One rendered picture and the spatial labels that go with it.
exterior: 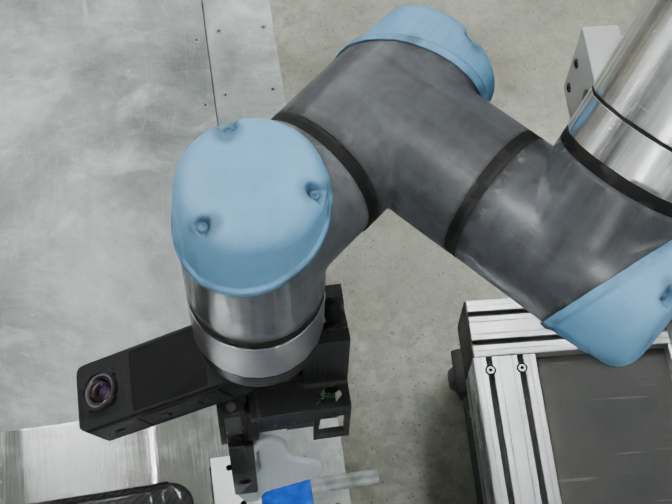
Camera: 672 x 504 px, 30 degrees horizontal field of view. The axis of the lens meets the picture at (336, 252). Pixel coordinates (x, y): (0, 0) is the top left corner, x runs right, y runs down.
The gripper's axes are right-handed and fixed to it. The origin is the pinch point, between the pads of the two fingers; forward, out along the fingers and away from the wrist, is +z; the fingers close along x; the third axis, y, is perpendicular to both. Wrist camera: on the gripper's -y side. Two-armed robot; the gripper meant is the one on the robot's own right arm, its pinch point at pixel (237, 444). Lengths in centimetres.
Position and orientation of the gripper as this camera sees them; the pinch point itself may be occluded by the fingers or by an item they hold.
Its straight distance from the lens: 89.9
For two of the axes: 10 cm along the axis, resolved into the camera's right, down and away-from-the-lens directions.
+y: 9.9, -1.2, 0.9
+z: -0.2, 4.7, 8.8
